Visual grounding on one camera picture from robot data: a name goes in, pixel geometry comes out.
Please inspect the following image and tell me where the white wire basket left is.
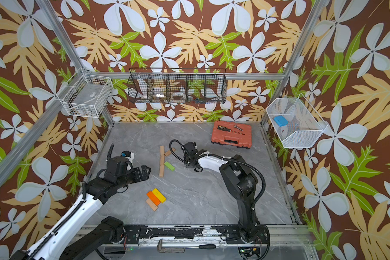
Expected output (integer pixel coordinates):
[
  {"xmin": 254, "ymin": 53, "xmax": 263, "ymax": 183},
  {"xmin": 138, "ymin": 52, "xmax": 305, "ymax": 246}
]
[{"xmin": 57, "ymin": 69, "xmax": 113, "ymax": 118}]

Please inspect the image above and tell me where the wooden block number 70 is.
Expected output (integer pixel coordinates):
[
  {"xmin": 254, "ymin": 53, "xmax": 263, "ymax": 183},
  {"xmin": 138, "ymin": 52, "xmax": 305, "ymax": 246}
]
[{"xmin": 159, "ymin": 154, "xmax": 165, "ymax": 166}]

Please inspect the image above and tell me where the blue object in basket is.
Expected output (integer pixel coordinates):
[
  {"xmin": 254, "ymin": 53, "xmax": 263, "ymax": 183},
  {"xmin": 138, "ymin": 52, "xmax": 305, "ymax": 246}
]
[{"xmin": 274, "ymin": 115, "xmax": 289, "ymax": 127}]

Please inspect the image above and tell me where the white wire basket right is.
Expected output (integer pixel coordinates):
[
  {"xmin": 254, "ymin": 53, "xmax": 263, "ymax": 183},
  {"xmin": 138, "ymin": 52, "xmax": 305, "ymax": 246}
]
[{"xmin": 266, "ymin": 94, "xmax": 328, "ymax": 149}]

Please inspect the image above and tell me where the green block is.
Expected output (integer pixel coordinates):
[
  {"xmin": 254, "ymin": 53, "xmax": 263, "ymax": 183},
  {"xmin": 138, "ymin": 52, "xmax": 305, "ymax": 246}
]
[{"xmin": 164, "ymin": 161, "xmax": 176, "ymax": 171}]

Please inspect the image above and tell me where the screwdriver in case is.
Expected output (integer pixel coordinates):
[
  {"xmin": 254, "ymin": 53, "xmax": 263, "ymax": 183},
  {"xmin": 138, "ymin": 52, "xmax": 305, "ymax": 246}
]
[{"xmin": 217, "ymin": 125, "xmax": 244, "ymax": 135}]

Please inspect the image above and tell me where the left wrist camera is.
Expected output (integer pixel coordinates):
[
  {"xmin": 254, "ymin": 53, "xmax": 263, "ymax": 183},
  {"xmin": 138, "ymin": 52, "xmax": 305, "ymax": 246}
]
[{"xmin": 121, "ymin": 151, "xmax": 135, "ymax": 162}]

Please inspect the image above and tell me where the wooden block diagonal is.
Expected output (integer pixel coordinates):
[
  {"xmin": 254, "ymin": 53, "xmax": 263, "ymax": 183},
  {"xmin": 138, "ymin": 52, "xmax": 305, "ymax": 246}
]
[{"xmin": 164, "ymin": 148, "xmax": 175, "ymax": 157}]

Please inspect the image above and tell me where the wooden block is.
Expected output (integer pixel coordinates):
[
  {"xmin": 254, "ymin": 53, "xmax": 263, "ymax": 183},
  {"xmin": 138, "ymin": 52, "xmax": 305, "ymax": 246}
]
[{"xmin": 146, "ymin": 198, "xmax": 158, "ymax": 211}]

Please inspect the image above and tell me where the white wire basket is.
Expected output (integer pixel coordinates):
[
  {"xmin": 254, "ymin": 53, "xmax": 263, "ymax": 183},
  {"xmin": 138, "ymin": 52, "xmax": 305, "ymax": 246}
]
[
  {"xmin": 57, "ymin": 69, "xmax": 113, "ymax": 118},
  {"xmin": 266, "ymin": 94, "xmax": 328, "ymax": 149}
]

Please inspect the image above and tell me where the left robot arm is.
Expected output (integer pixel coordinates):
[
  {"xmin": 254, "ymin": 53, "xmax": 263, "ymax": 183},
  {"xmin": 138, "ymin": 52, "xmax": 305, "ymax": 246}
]
[{"xmin": 11, "ymin": 151, "xmax": 152, "ymax": 260}]

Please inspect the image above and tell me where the red tool case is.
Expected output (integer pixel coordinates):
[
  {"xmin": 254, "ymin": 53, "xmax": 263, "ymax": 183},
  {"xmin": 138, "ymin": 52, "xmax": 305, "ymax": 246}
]
[{"xmin": 211, "ymin": 121, "xmax": 252, "ymax": 149}]

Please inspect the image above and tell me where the yellow block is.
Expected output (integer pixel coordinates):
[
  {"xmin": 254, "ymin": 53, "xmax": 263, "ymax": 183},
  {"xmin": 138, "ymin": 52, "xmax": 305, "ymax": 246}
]
[{"xmin": 152, "ymin": 188, "xmax": 166, "ymax": 203}]

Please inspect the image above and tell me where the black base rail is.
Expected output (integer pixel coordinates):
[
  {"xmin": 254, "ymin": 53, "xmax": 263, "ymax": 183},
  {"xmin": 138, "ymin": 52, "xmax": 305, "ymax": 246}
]
[{"xmin": 123, "ymin": 224, "xmax": 248, "ymax": 245}]

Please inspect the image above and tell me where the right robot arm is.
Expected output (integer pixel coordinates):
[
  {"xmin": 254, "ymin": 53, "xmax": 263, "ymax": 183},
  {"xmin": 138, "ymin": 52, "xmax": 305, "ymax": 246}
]
[{"xmin": 169, "ymin": 139, "xmax": 266, "ymax": 243}]

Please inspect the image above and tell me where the black wire basket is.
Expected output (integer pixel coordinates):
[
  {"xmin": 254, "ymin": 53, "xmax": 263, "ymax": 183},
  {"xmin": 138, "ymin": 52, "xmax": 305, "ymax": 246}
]
[{"xmin": 126, "ymin": 68, "xmax": 228, "ymax": 104}]

